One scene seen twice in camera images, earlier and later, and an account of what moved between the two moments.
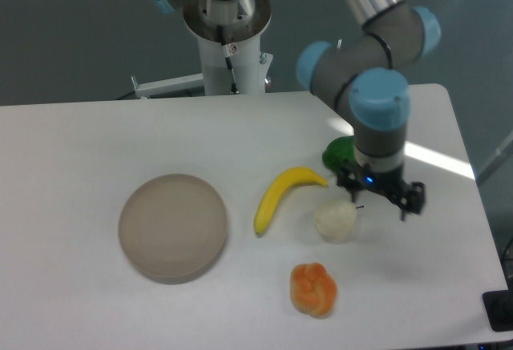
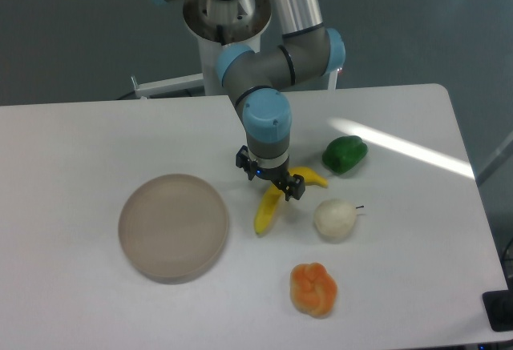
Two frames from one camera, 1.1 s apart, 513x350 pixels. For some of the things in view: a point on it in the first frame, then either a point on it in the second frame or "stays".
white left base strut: (168, 86) stays
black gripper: (389, 183) to (275, 169)
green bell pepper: (339, 151) stays
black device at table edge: (498, 307) stays
